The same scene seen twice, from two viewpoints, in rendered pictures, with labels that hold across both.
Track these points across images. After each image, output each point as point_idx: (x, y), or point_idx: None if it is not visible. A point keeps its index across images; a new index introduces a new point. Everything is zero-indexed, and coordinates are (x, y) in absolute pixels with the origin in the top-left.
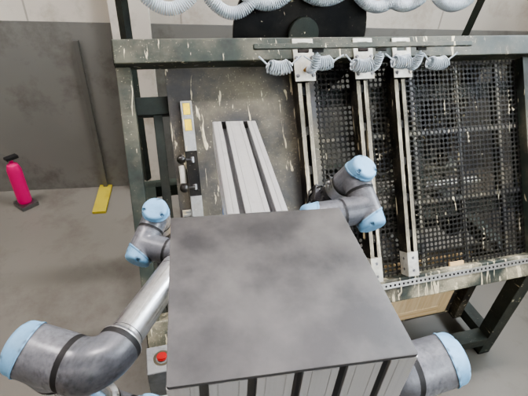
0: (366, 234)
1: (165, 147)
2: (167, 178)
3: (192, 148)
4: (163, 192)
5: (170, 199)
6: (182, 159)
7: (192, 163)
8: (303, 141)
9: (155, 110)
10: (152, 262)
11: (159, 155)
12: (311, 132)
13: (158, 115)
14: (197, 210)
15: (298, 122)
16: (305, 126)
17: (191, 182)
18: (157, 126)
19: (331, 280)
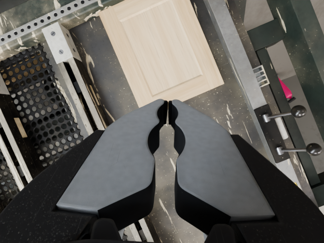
0: (13, 124)
1: (297, 151)
2: (285, 116)
3: (281, 164)
4: (285, 100)
5: (276, 94)
6: (317, 150)
7: (276, 145)
8: (143, 221)
9: (323, 189)
10: (293, 5)
11: (301, 141)
12: (136, 236)
13: (315, 183)
14: (252, 88)
15: (155, 240)
16: (147, 241)
17: (272, 121)
18: (312, 171)
19: None
